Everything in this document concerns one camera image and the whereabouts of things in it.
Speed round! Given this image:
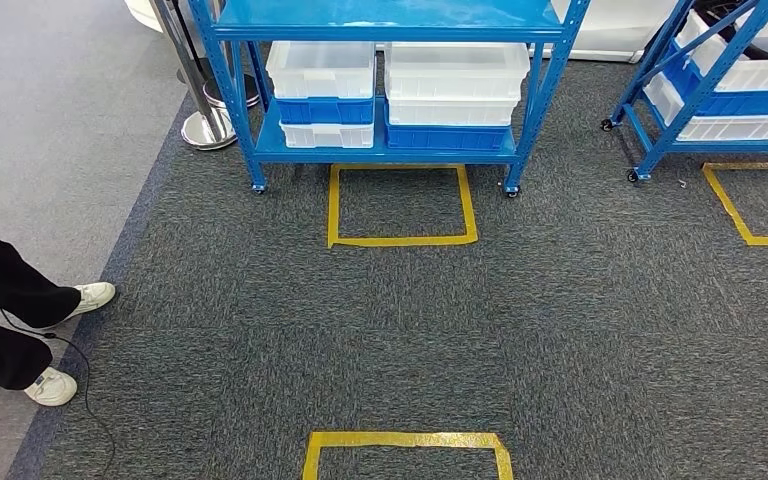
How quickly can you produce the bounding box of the blue metal shelf rack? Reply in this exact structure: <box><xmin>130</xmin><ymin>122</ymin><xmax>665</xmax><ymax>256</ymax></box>
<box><xmin>599</xmin><ymin>0</ymin><xmax>768</xmax><ymax>183</ymax></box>
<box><xmin>188</xmin><ymin>0</ymin><xmax>591</xmax><ymax>199</ymax></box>

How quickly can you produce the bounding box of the black plastic part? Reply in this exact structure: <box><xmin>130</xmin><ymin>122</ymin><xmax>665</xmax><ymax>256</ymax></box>
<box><xmin>691</xmin><ymin>0</ymin><xmax>768</xmax><ymax>61</ymax></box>

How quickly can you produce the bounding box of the blue plastic storage bin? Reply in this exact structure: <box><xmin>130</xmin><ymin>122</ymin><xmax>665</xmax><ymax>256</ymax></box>
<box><xmin>274</xmin><ymin>95</ymin><xmax>375</xmax><ymax>126</ymax></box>
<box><xmin>662</xmin><ymin>39</ymin><xmax>768</xmax><ymax>119</ymax></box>
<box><xmin>383</xmin><ymin>105</ymin><xmax>511</xmax><ymax>152</ymax></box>

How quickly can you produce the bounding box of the black stanchion with round base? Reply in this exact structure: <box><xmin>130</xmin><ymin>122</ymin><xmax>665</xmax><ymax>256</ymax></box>
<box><xmin>170</xmin><ymin>0</ymin><xmax>261</xmax><ymax>87</ymax></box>

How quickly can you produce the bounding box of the white car with red stripe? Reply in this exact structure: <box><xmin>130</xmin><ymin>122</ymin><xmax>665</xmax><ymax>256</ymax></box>
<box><xmin>124</xmin><ymin>0</ymin><xmax>683</xmax><ymax>64</ymax></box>

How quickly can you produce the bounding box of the person's left leg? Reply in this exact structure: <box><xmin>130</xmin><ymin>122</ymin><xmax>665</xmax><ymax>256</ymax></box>
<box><xmin>0</xmin><ymin>217</ymin><xmax>117</xmax><ymax>331</ymax></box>

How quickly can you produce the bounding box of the thin black hanging cable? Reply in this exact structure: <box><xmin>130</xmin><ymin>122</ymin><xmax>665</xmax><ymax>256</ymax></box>
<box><xmin>0</xmin><ymin>245</ymin><xmax>117</xmax><ymax>480</ymax></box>

